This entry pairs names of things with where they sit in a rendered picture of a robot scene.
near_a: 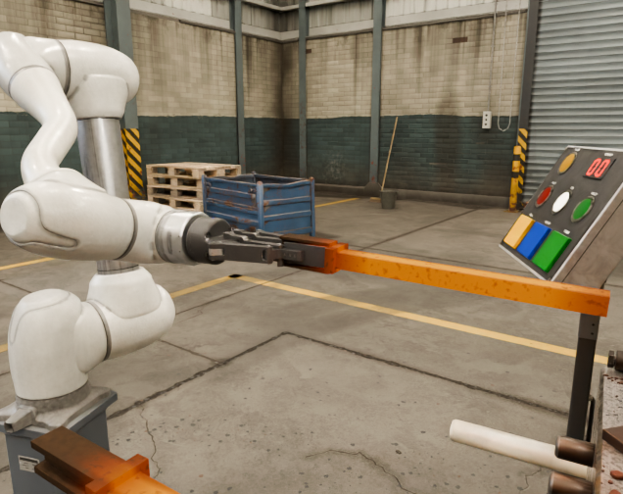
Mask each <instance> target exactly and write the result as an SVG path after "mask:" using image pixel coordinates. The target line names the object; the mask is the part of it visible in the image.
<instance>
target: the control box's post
mask: <svg viewBox="0 0 623 494"><path fill-rule="evenodd" d="M599 320H600V316H594V315H589V314H583V313H580V320H579V329H578V342H577V351H576V359H575V367H574V374H573V383H572V391H571V399H570V408H569V416H568V424H567V431H566V436H567V437H571V438H575V439H579V440H583V441H584V435H585V427H586V420H587V412H588V405H589V397H590V390H591V382H592V374H593V367H594V359H595V352H596V344H597V340H598V334H599Z"/></svg>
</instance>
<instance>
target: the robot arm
mask: <svg viewBox="0 0 623 494"><path fill-rule="evenodd" d="M0 87H1V88H2V90H3V91H4V92H5V93H6V94H7V95H8V96H9V97H11V98H12V99H13V100H14V101H15V102H16V104H17V105H19V106H20V107H21V108H23V109H24V110H25V111H27V112H28V113H29V114H31V115H32V116H33V117H34V118H35V119H37V120H38V121H39V122H40V123H41V124H42V128H40V129H39V131H38V132H37V134H36V135H35V136H34V138H33V139H32V141H31V142H30V143H29V145H28V146H27V148H26V149H25V151H24V154H23V157H22V161H21V172H22V177H23V181H24V185H22V186H20V187H18V188H16V189H14V190H13V191H11V192H10V193H9V194H8V195H7V197H6V198H5V200H4V202H3V204H2V206H1V210H0V223H1V226H2V228H3V230H4V232H5V234H6V236H7V237H8V239H9V240H10V241H11V242H12V243H14V244H15V245H17V246H18V247H20V248H22V249H24V250H26V251H27V252H30V253H32V254H35V255H39V256H43V257H47V258H53V259H60V260H69V261H83V262H96V265H97V273H95V275H94V276H93V278H92V279H91V281H90V283H89V290H88V295H87V301H85V302H80V300H79V298H78V297H77V296H75V295H74V294H72V293H70V292H69V291H65V290H61V289H45V290H40V291H36V292H33V293H30V294H28V295H26V296H24V297H23V299H22V300H21V301H20V303H19V304H18V305H17V306H16V308H15V310H14V311H13V314H12V318H11V321H10V326H9V332H8V352H9V363H10V370H11V375H12V379H13V382H14V386H15V391H16V401H15V402H14V403H12V404H10V405H9V406H7V407H5V408H2V409H0V421H4V422H5V423H4V428H5V430H6V431H7V432H11V433H12V432H15V431H18V430H20V429H22V428H25V427H27V426H29V425H33V426H38V427H43V428H46V429H48V430H50V431H52V430H54V429H56V428H58V427H60V426H64V427H67V425H68V424H69V423H70V422H71V421H72V420H74V419H75V418H77V417H78V416H79V415H81V414H82V413H84V412H85V411H86V410H88V409H89V408H90V407H92V406H93V405H95V404H96V403H97V402H99V401H100V400H102V399H104V398H106V397H108V396H110V394H111V393H110V388H109V387H104V386H92V385H90V384H89V379H88V372H89V371H91V370H92V369H94V368H95V367H96V366H97V365H99V364H100V363H101V362H104V361H108V360H111V359H115V358H118V357H122V356H124V355H127V354H130V353H133V352H135V351H138V350H140V349H142V348H144V347H147V346H149V345H150V344H152V343H154V342H155V341H157V340H158V339H160V338H161V337H162V336H163V335H164V334H165V333H166V332H167V331H168V330H169V329H170V328H171V326H172V324H173V321H174V317H175V307H174V304H173V302H172V300H171V298H170V296H169V294H168V292H167V291H165V290H164V289H163V288H162V287H161V286H160V285H158V284H155V282H154V280H153V278H152V275H151V274H150V273H149V272H148V271H146V270H145V269H144V268H143V267H139V264H143V265H150V264H159V265H160V264H165V263H172V264H181V265H185V266H193V267H195V266H197V265H201V264H209V265H219V264H221V263H223V262H224V261H235V262H247V263H258V264H268V265H270V264H273V261H274V262H277V266H278V267H284V263H289V264H296V265H303V266H310V267H317V268H324V255H325V248H327V247H325V246H318V245H312V244H304V243H296V242H288V241H287V242H284V248H283V244H282V240H281V239H280V238H279V236H281V235H284V234H279V233H273V232H266V231H264V230H261V229H257V230H256V232H250V231H245V230H244V229H234V230H232V228H231V226H230V225H229V223H228V222H227V221H225V220H224V219H220V218H210V217H209V216H208V215H206V214H204V213H202V212H192V211H185V210H176V209H174V208H172V207H170V206H166V205H161V204H158V203H155V202H150V201H140V200H130V198H129V191H128V184H127V175H126V168H125V160H124V154H123V147H122V140H121V132H120V121H119V120H121V119H122V116H123V114H124V108H125V105H126V103H127V102H129V101H130V100H132V99H133V97H134V96H135V95H136V93H137V91H138V87H139V73H138V70H137V68H136V66H135V65H134V63H133V62H132V61H131V60H130V59H129V58H128V57H127V56H125V55H124V54H122V53H121V52H119V51H117V50H115V49H113V48H110V47H107V46H104V45H100V44H95V43H90V42H84V41H77V40H58V39H48V38H40V37H32V36H27V37H25V36H24V35H22V34H20V33H16V32H10V31H4V32H0ZM76 136H77V142H78V148H79V155H80V161H81V167H82V174H83V175H82V174H81V173H79V172H77V171H75V170H71V169H60V168H59V165H60V164H61V162H62V161H63V159H64V158H65V156H66V155H67V153H68V152H69V150H70V149H71V147H72V145H73V144H74V142H75V140H76Z"/></svg>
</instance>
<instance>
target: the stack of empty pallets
mask: <svg viewBox="0 0 623 494"><path fill-rule="evenodd" d="M146 168H147V180H148V185H147V195H148V201H150V202H155V203H158V204H161V205H166V206H170V207H172V208H174V209H176V210H185V211H192V212H202V213H204V207H203V192H202V174H205V175H206V176H236V175H239V174H241V166H240V165H224V164H207V163H174V164H173V163H171V164H156V165H146ZM157 168H165V173H158V169H157ZM179 170H185V172H180V171H179ZM224 170H230V173H225V172H224ZM159 177H164V178H165V183H159ZM183 179H184V180H183ZM182 180H183V181H189V182H182ZM160 187H161V188H163V189H164V192H166V193H157V191H158V188H160ZM182 190H186V191H182ZM159 198H164V199H166V203H159Z"/></svg>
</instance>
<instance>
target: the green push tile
mask: <svg viewBox="0 0 623 494"><path fill-rule="evenodd" d="M571 241H572V239H571V238H569V237H567V236H565V235H563V234H561V233H559V232H557V231H555V230H554V231H553V232H552V234H551V235H550V237H549V238H548V240H547V241H546V242H545V244H544V245H543V247H542V248H541V249H540V251H539V252H538V254H537V255H536V256H535V258H534V259H533V261H532V263H534V264H535V265H536V266H538V267H539V268H540V269H542V270H543V271H544V272H549V271H550V270H551V268H552V267H553V265H554V264H555V262H556V261H557V260H558V258H559V257H560V256H561V254H562V253H563V252H564V250H565V249H566V247H567V246H568V245H569V243H570V242H571Z"/></svg>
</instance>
